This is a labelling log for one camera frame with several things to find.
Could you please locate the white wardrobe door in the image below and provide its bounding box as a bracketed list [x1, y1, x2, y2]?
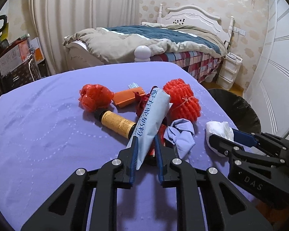
[246, 0, 289, 145]

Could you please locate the dark red cloth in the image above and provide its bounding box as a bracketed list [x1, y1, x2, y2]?
[135, 92, 170, 160]

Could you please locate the red plastic bag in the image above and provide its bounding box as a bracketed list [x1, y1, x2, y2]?
[79, 84, 115, 112]

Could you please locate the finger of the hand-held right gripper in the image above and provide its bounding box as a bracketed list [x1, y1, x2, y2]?
[208, 134, 286, 167]
[232, 128, 289, 155]

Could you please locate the bed with beige duvet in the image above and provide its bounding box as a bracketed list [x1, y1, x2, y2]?
[63, 3, 235, 83]

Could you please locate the beige teal duvet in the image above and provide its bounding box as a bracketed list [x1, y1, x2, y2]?
[63, 22, 228, 62]

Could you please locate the black trash bin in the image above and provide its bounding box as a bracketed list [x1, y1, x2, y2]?
[207, 88, 262, 135]

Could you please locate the white tissue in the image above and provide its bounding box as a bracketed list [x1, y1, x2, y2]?
[205, 121, 234, 158]

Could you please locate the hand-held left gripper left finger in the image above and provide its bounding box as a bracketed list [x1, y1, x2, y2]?
[20, 136, 139, 231]

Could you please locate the white orange cardboard box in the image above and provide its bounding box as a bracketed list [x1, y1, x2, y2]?
[29, 37, 45, 64]
[0, 40, 30, 76]

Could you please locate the plaid bed sheet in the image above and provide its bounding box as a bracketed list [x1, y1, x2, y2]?
[150, 50, 223, 83]

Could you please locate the lilac paper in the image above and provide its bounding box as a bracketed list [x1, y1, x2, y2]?
[164, 119, 195, 159]

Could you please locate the amber bottle orange label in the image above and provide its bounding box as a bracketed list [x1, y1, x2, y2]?
[94, 110, 137, 139]

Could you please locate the pale blue printed pouch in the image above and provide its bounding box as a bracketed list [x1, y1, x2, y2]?
[126, 86, 173, 171]

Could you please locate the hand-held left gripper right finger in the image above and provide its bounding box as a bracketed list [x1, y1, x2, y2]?
[155, 135, 273, 231]

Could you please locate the cream curtain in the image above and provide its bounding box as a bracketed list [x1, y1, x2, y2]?
[32, 0, 141, 75]

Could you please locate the red foam fruit net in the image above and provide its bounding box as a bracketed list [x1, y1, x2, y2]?
[162, 78, 201, 121]

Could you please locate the brown patterned bag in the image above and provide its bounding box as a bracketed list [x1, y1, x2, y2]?
[0, 58, 42, 94]

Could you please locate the white plastic drawer unit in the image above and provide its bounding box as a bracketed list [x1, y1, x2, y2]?
[217, 53, 242, 89]

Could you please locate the white ball finial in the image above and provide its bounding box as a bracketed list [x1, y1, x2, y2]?
[134, 46, 151, 63]

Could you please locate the orange paper carton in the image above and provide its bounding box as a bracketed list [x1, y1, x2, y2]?
[112, 89, 146, 109]

